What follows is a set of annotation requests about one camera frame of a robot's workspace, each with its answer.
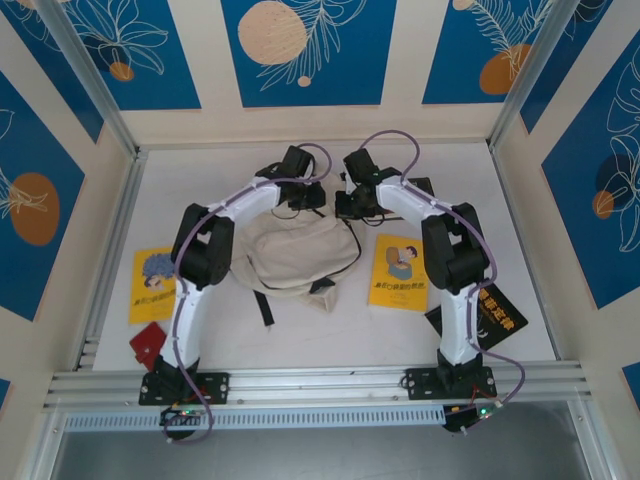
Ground beige canvas backpack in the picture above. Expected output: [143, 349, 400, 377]
[230, 208, 363, 327]

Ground yellow book seated figure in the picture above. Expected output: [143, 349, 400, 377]
[367, 233, 430, 312]

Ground yellow book blue-haired figure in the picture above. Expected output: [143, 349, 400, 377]
[128, 247, 180, 326]

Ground black book yellow title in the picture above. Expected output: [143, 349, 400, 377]
[424, 282, 530, 349]

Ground red wallet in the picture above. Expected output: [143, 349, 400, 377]
[129, 322, 169, 366]

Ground small circuit board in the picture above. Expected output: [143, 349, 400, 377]
[443, 403, 502, 432]
[158, 405, 207, 427]

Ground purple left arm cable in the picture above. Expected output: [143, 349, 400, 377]
[162, 143, 335, 446]

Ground aluminium table side rail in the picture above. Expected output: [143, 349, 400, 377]
[487, 142, 565, 362]
[74, 149, 150, 372]

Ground aluminium frame post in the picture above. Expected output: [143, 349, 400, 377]
[487, 0, 576, 150]
[34, 0, 142, 160]

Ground aluminium mounting rail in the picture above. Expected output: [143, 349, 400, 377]
[42, 360, 595, 412]

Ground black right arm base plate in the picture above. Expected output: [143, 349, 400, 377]
[403, 367, 500, 401]

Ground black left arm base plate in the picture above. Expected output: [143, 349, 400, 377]
[138, 371, 232, 406]

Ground grey slotted cable duct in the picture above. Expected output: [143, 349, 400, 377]
[63, 404, 447, 432]

